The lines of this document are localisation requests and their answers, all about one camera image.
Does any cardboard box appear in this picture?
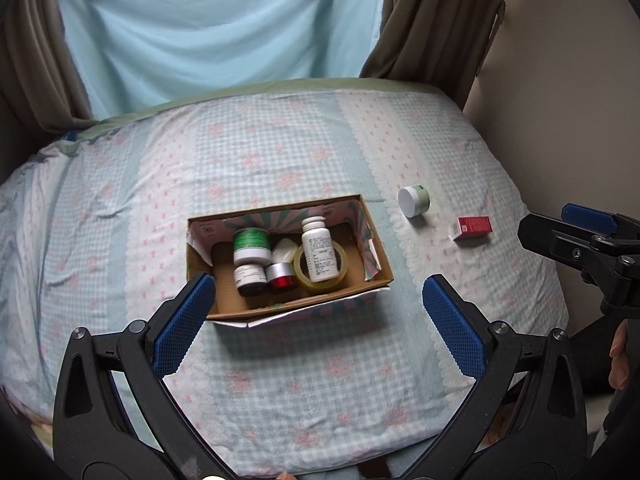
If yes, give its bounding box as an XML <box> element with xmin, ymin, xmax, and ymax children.
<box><xmin>187</xmin><ymin>193</ymin><xmax>394</xmax><ymax>328</ymax></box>

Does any white jar with green label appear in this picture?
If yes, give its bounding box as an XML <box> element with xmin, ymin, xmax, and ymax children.
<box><xmin>233</xmin><ymin>228</ymin><xmax>272</xmax><ymax>267</ymax></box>

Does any small dark jar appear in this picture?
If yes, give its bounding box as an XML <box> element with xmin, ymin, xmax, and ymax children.
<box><xmin>234</xmin><ymin>264</ymin><xmax>267</xmax><ymax>297</ymax></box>

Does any pale green jar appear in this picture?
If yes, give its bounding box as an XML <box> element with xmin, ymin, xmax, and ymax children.
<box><xmin>397</xmin><ymin>185</ymin><xmax>431</xmax><ymax>219</ymax></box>

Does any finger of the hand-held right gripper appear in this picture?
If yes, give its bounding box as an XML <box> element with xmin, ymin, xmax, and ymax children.
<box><xmin>517</xmin><ymin>214</ymin><xmax>608</xmax><ymax>273</ymax></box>
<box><xmin>561</xmin><ymin>203</ymin><xmax>640</xmax><ymax>241</ymax></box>

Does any brown curtain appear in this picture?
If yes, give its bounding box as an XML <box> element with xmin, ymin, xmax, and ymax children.
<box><xmin>359</xmin><ymin>0</ymin><xmax>508</xmax><ymax>111</ymax></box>
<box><xmin>0</xmin><ymin>0</ymin><xmax>98</xmax><ymax>133</ymax></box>

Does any checked floral bed sheet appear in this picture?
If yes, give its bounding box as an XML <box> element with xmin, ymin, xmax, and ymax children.
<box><xmin>0</xmin><ymin>77</ymin><xmax>571</xmax><ymax>471</ymax></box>

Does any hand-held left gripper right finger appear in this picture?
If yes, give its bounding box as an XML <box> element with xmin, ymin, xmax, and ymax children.
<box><xmin>400</xmin><ymin>274</ymin><xmax>587</xmax><ymax>480</ymax></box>

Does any person's right hand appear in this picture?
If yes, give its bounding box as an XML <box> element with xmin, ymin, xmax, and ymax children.
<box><xmin>609</xmin><ymin>320</ymin><xmax>640</xmax><ymax>391</ymax></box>

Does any printed blanket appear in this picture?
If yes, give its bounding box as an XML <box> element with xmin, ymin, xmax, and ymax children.
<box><xmin>0</xmin><ymin>385</ymin><xmax>56</xmax><ymax>456</ymax></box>

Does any white pill bottle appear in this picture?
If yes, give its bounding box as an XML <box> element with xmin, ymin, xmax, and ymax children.
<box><xmin>301</xmin><ymin>216</ymin><xmax>337</xmax><ymax>282</ymax></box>

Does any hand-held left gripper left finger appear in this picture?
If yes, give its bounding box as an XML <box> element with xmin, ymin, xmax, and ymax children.
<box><xmin>52</xmin><ymin>272</ymin><xmax>236</xmax><ymax>480</ymax></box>

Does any red jar with silver lid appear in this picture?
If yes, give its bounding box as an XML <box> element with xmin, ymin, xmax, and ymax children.
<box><xmin>266</xmin><ymin>262</ymin><xmax>296</xmax><ymax>295</ymax></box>

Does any light blue hanging cloth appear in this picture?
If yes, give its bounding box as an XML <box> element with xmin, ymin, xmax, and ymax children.
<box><xmin>50</xmin><ymin>0</ymin><xmax>391</xmax><ymax>116</ymax></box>

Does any small red carton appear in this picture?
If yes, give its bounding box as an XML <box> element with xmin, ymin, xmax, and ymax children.
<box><xmin>452</xmin><ymin>215</ymin><xmax>492</xmax><ymax>242</ymax></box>

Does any pale green mattress sheet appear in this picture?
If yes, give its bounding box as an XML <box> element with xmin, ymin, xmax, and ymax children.
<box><xmin>65</xmin><ymin>76</ymin><xmax>451</xmax><ymax>143</ymax></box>

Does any clear tape roll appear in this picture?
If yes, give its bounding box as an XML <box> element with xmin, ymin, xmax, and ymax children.
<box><xmin>293</xmin><ymin>242</ymin><xmax>349</xmax><ymax>295</ymax></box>

